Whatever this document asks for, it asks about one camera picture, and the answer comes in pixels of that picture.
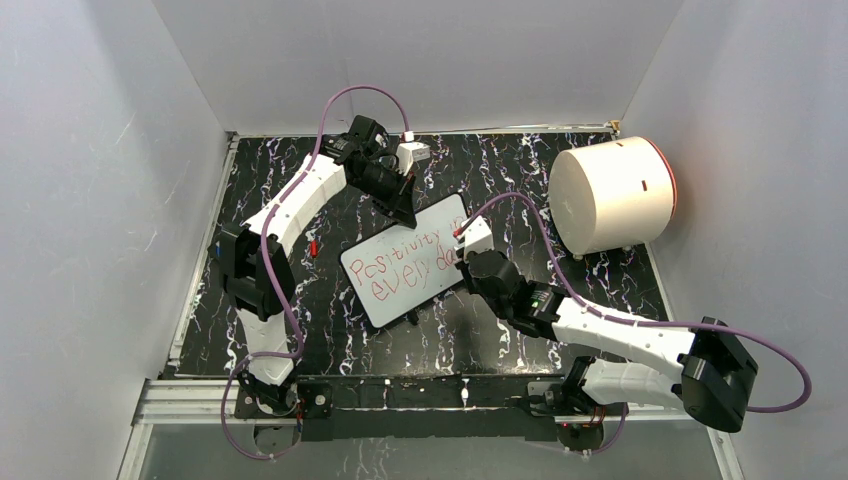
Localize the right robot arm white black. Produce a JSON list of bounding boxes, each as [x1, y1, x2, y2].
[[457, 250, 758, 433]]

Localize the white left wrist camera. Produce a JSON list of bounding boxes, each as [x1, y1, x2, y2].
[[395, 131, 431, 175]]

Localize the white cylindrical drum red rim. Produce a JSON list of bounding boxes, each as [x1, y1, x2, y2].
[[548, 136, 678, 256]]

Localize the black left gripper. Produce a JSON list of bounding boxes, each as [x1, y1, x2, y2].
[[352, 165, 418, 231]]

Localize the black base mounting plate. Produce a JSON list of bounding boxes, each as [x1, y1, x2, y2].
[[297, 374, 570, 442]]

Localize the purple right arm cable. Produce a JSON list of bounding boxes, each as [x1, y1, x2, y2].
[[453, 192, 813, 458]]

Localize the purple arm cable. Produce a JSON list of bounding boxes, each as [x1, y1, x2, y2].
[[453, 192, 813, 458], [219, 85, 412, 462]]

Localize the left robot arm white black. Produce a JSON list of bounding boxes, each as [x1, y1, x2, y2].
[[210, 115, 430, 416]]

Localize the small white whiteboard black frame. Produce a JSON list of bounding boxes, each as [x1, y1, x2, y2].
[[339, 192, 468, 329]]

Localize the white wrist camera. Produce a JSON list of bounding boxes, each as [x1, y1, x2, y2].
[[453, 217, 494, 262], [395, 131, 431, 175]]

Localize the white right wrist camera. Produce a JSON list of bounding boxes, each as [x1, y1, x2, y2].
[[453, 217, 494, 262]]

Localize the aluminium front frame rail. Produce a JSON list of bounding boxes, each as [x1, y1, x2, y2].
[[119, 375, 743, 479]]

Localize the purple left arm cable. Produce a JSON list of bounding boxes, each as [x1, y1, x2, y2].
[[219, 85, 412, 462]]

